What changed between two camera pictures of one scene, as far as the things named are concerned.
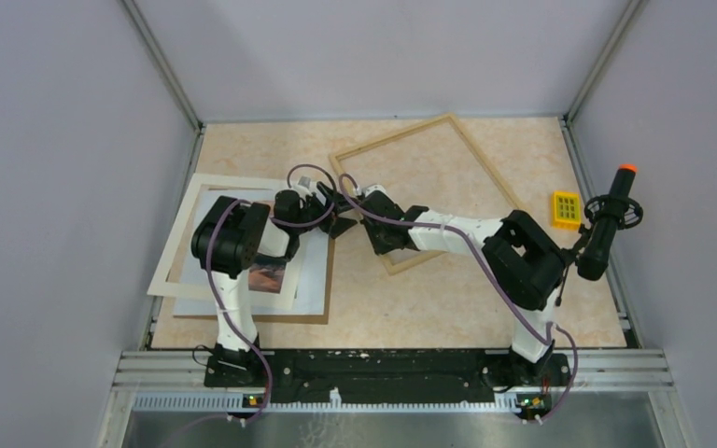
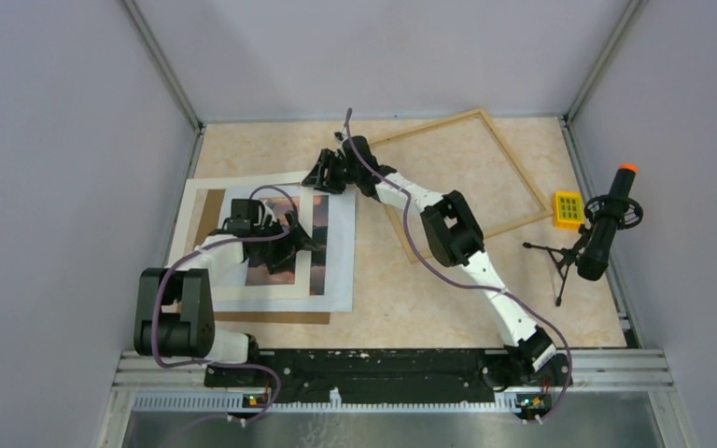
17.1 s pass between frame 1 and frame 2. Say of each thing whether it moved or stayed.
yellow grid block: stayed
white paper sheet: moved
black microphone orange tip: stayed
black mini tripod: stayed
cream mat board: stayed
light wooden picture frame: moved
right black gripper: moved
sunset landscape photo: moved
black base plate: stayed
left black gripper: moved
